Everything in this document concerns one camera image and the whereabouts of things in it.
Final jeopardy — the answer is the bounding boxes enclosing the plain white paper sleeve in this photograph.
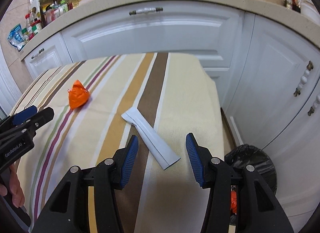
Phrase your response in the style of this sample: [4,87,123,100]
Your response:
[121,107,181,170]

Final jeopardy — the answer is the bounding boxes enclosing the large orange plastic bag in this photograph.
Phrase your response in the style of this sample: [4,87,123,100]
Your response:
[231,190,237,214]

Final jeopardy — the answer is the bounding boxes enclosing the small far drawer handle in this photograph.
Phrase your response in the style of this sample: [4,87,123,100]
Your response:
[31,48,44,59]

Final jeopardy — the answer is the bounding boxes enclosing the blue snack packet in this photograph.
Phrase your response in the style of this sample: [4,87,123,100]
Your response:
[7,24,25,51]

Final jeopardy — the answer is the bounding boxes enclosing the small orange wrapper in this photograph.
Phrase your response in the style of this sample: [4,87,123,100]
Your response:
[68,80,90,110]

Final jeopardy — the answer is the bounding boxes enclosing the door beaded handle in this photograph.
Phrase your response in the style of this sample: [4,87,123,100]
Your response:
[293,61,314,97]
[308,94,320,116]

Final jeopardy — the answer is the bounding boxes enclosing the white drawer handle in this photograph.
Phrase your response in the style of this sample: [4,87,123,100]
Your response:
[129,7,164,16]

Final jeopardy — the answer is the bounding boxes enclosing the condiment jar cluster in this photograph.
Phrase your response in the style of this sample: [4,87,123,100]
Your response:
[22,0,73,43]

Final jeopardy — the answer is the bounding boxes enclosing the person's left hand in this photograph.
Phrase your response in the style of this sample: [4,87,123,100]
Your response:
[0,164,25,208]

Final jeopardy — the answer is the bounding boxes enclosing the right door beaded handle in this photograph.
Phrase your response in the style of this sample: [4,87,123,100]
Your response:
[308,94,320,116]

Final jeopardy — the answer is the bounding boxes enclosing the stacked white bowls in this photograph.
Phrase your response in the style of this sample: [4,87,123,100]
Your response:
[300,2,320,24]

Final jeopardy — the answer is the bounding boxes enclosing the black lined trash bin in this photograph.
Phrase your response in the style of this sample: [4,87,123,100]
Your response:
[225,144,277,195]

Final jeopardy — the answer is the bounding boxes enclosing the striped beige tablecloth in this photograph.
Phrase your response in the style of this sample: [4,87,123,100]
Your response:
[12,52,224,232]

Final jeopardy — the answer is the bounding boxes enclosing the left door beaded handle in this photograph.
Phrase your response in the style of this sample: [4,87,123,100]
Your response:
[293,61,314,97]

